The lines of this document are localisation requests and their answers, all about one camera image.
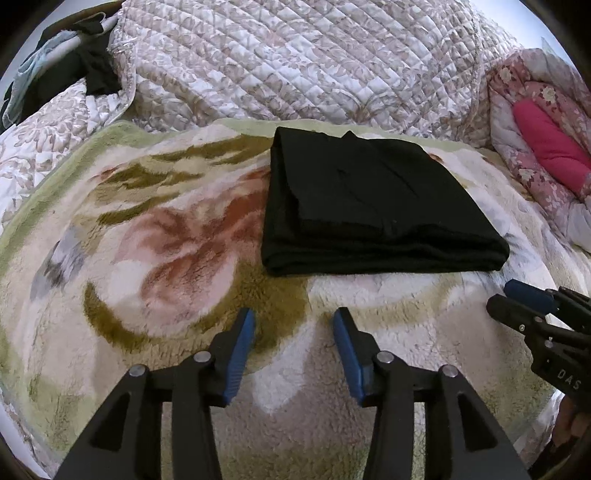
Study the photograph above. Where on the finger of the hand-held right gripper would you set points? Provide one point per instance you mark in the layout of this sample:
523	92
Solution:
508	310
528	295

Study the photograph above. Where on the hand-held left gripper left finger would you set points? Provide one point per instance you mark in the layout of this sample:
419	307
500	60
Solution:
240	350

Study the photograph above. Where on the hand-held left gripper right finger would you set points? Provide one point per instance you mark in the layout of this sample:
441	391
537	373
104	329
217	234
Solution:
347	355

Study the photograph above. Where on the black pants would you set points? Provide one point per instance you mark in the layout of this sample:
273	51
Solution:
369	198

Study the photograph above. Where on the person's right hand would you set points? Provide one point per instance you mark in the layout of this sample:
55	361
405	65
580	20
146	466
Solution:
572	420

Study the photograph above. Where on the floral fleece blanket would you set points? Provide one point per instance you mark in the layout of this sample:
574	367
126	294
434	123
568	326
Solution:
161	258

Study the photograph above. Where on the pink pillow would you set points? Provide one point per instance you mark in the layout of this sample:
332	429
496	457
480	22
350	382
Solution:
554	138

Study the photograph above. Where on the pink floral comforter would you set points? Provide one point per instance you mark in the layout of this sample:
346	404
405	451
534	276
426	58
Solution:
521	120

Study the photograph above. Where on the quilted floral bedspread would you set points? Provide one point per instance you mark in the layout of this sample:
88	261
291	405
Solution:
300	60

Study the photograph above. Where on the black garment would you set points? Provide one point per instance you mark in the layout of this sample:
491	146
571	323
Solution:
87	64

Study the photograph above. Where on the light blue cloth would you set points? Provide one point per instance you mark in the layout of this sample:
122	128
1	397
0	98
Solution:
34	69

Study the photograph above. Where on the wooden headboard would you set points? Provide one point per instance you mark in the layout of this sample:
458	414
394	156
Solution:
78	14

